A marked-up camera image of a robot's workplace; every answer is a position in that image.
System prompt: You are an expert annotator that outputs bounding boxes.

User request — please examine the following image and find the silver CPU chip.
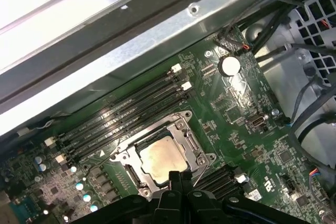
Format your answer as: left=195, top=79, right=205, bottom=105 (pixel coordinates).
left=139, top=137, right=188, bottom=187

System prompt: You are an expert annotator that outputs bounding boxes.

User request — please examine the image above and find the black open PC case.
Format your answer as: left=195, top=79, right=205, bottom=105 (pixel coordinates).
left=0, top=0, right=336, bottom=138

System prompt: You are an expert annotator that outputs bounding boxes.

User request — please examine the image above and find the silver internal USB port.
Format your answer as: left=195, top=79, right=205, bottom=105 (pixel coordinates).
left=246, top=115, right=268, bottom=132

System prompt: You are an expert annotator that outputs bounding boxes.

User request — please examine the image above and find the metal CPU socket cover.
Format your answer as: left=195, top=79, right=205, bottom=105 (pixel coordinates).
left=123, top=118, right=208, bottom=192

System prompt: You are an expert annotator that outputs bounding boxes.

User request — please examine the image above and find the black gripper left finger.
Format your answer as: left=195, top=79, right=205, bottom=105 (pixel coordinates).
left=70, top=170, right=184, bottom=224

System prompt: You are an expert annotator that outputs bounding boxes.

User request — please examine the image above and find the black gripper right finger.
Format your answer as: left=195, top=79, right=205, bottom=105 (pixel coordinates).
left=183, top=172, right=314, bottom=224

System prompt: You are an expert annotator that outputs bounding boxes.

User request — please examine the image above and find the RAM slot with white clips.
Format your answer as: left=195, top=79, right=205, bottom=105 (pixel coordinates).
left=203, top=173, right=249, bottom=198
left=55, top=81, right=194, bottom=164
left=44, top=62, right=183, bottom=147

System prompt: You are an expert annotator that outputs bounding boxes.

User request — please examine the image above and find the grey metal drive cage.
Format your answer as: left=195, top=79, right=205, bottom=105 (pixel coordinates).
left=288, top=0, right=336, bottom=88

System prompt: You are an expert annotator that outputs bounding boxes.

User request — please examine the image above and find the green motherboard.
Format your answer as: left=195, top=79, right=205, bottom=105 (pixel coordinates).
left=0, top=22, right=336, bottom=224

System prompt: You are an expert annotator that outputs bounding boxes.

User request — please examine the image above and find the CPU socket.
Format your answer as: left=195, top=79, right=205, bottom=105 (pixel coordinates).
left=109, top=110, right=217, bottom=196

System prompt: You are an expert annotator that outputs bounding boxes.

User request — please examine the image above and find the blue serial port connector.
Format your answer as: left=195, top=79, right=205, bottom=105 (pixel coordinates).
left=9, top=197, right=57, bottom=224

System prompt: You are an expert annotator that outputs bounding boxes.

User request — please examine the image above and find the round coin cell battery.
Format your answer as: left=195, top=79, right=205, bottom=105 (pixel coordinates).
left=218, top=55, right=242, bottom=77

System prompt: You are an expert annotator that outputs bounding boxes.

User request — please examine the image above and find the thin wire locking lever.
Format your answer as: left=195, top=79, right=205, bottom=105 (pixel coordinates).
left=83, top=153, right=120, bottom=169
left=194, top=159, right=211, bottom=187

